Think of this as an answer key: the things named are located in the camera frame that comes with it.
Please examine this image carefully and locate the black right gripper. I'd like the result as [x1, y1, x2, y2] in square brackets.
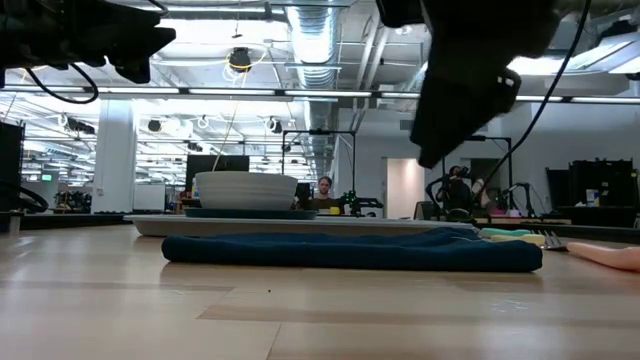
[410, 0, 561, 169]

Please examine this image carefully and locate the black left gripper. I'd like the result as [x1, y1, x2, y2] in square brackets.
[0, 0, 176, 89]

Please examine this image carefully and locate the navy blue cloth napkin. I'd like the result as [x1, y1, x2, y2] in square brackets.
[160, 227, 544, 274]

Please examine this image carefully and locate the white ribbed bowl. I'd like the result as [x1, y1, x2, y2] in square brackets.
[194, 171, 300, 211]

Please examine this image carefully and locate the fork with orange handle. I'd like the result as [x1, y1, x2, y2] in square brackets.
[530, 229, 640, 274]

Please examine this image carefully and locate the dark green plate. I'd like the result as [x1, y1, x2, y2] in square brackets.
[183, 207, 319, 221]

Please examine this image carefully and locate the grey plastic tray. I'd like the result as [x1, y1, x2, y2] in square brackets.
[123, 214, 476, 239]

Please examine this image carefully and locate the white column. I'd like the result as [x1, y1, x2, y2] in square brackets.
[92, 98, 138, 215]

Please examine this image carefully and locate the LED light bar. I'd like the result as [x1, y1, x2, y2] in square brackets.
[0, 85, 640, 105]

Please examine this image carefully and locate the black monitor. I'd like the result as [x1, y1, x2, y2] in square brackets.
[185, 154, 250, 194]

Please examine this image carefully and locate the seated person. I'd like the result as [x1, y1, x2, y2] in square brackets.
[304, 175, 345, 211]

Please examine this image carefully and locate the black cabinet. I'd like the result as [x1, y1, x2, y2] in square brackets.
[0, 121, 26, 214]

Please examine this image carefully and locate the black background rig frame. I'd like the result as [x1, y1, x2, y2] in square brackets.
[441, 135, 514, 211]
[281, 129, 357, 206]

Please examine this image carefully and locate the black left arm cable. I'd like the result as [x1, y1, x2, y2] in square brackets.
[24, 62, 100, 105]

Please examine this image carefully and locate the black overhead camera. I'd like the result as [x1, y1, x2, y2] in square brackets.
[228, 46, 253, 74]

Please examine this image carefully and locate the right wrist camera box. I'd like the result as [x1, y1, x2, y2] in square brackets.
[377, 0, 426, 29]

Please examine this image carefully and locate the spoon with teal handle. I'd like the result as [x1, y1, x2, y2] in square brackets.
[479, 227, 532, 238]

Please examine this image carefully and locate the silver ventilation duct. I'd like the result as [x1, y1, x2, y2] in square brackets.
[285, 0, 344, 179]

